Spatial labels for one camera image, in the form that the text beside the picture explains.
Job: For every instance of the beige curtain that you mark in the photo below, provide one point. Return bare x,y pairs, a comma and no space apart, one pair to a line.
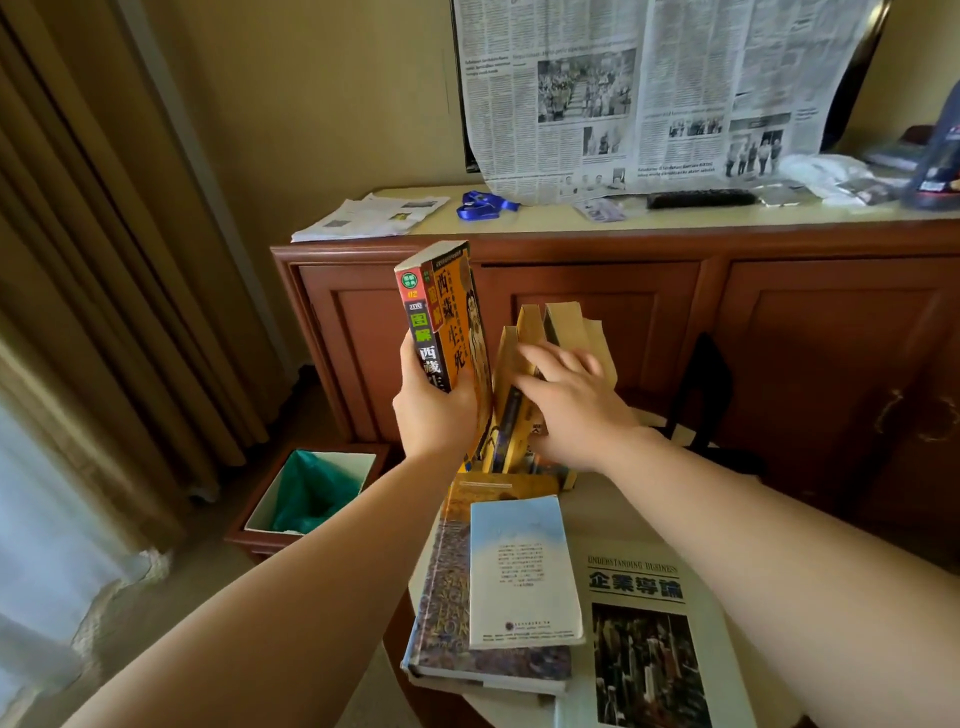
112,262

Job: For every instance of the yellow painting cover paperback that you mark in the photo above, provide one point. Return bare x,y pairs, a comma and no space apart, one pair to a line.
442,600

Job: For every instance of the dark red bag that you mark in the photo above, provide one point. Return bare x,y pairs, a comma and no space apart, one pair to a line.
916,135

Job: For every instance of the dark figure cover book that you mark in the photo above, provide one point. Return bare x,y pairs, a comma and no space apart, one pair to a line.
508,420

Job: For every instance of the person's left forearm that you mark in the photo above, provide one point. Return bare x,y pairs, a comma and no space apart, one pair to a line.
262,615

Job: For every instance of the wooden sideboard cabinet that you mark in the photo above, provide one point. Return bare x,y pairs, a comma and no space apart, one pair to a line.
360,337

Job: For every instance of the dark blue red-capped bottle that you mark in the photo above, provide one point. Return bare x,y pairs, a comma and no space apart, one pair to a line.
937,165

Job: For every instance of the large white teal textbook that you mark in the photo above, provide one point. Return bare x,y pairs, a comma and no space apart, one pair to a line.
645,675

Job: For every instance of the person's right hand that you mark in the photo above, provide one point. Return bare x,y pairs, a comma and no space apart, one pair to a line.
585,420

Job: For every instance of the person's left hand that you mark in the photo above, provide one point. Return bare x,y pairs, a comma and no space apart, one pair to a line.
435,420

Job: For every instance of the green bin liner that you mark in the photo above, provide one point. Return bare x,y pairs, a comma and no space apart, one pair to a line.
315,491

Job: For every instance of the black metal bookend rack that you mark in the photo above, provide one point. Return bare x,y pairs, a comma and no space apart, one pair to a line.
709,375

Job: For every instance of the black television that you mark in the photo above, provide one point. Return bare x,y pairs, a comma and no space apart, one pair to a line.
855,82

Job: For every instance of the person's right forearm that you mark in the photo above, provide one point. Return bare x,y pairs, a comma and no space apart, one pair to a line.
787,570

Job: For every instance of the small lavender packet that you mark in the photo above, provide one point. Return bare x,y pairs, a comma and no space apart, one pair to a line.
600,210

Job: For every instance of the white sheer curtain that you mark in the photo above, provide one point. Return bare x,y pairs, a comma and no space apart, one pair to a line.
45,562

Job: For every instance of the grey blue flat booklet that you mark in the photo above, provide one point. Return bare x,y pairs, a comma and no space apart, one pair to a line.
892,156

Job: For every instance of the round wooden table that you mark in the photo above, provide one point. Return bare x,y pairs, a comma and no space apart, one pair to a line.
600,510

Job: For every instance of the folded newspaper pile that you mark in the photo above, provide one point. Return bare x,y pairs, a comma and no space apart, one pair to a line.
367,217

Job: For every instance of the yellow picture storybook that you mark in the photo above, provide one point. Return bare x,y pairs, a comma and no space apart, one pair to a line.
529,330

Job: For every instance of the wooden trash bin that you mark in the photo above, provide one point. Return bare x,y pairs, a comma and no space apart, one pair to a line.
247,544

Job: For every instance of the small white blue book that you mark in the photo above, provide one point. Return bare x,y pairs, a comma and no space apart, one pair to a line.
525,577

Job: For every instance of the white plastic bag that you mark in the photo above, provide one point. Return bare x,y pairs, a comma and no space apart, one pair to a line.
821,169

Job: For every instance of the small clear packet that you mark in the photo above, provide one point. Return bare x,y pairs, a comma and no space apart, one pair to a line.
866,192

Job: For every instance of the hanging newspaper sheet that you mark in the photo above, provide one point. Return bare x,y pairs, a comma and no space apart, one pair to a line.
675,45

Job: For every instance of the black remote control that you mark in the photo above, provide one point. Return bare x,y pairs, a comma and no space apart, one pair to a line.
701,199

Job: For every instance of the grey cover book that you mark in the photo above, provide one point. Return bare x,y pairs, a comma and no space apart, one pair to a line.
604,345

